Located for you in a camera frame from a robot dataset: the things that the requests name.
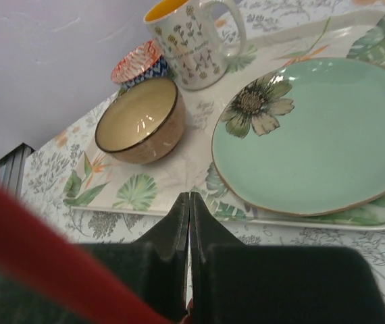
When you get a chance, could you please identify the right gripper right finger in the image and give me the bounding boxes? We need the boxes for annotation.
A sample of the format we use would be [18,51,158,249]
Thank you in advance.
[190,192,385,323]

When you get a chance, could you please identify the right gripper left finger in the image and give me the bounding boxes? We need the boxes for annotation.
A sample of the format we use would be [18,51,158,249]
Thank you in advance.
[0,192,190,324]

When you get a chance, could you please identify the red black headphones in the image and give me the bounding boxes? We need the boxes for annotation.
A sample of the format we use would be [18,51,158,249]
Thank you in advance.
[0,190,168,323]

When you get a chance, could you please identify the floral white serving tray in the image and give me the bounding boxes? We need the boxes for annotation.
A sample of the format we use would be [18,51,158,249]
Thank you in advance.
[63,9,385,231]

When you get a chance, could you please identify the beige bowl dark rim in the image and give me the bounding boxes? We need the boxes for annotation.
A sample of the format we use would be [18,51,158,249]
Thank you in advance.
[95,77,186,165]

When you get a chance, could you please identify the floral tablecloth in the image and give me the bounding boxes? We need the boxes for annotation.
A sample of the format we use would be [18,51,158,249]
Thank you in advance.
[22,1,385,302]

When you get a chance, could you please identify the green flower plate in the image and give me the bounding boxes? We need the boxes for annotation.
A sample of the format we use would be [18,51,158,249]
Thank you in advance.
[211,57,385,216]

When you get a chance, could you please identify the red patterned small bowl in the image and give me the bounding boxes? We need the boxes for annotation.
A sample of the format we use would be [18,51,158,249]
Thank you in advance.
[111,40,168,89]

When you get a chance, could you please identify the white mug yellow inside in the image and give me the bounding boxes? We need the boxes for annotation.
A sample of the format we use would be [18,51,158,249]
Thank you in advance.
[143,0,247,90]

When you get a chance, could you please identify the aluminium frame rail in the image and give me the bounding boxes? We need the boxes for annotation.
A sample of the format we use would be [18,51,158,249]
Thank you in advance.
[0,143,34,198]

